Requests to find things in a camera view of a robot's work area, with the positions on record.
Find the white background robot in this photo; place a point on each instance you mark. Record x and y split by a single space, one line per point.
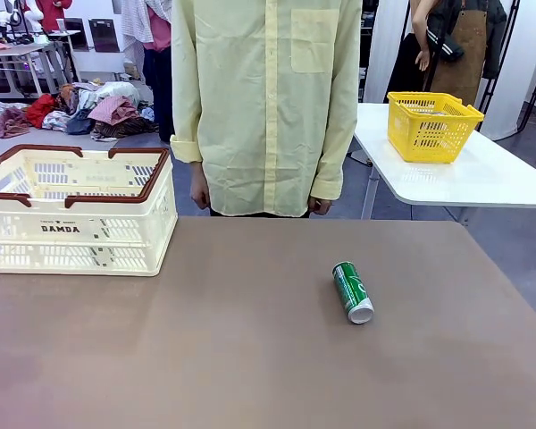
27 11

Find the person in yellow shirt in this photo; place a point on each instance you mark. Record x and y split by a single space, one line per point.
259 111

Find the dark patterned cloth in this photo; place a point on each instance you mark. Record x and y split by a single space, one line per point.
125 128

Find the green drink can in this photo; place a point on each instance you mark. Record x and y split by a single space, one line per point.
350 288

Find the person in red top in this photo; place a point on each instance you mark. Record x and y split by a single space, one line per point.
53 11

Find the person's left forearm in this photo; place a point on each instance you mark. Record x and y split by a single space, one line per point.
337 147

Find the grey background table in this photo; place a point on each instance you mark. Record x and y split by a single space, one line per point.
18 51

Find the dark grey bin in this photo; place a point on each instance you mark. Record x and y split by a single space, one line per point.
104 36
76 36

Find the yellow plastic basket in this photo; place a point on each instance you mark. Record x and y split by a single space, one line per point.
442 118

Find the cream plastic shopping basket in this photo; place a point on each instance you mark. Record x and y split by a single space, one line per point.
36 216

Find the person in brown apron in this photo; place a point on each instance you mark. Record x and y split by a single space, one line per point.
464 44

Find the person's right forearm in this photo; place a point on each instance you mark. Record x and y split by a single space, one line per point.
185 125

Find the white folding table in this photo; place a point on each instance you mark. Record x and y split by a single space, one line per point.
473 179

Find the pink checked cloth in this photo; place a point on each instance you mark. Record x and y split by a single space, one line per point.
116 109

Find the person's right hand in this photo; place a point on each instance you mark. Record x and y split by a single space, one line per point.
201 192

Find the person's left hand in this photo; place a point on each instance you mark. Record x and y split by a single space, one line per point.
321 207

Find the person in pink top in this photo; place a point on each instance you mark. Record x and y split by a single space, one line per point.
154 44

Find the maroon patterned cloth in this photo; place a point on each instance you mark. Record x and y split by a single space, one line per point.
9 123

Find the blue cloth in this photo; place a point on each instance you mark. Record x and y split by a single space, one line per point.
79 123

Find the black hanging garment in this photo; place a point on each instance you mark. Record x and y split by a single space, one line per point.
406 71

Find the red cloth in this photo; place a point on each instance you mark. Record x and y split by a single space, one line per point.
40 109

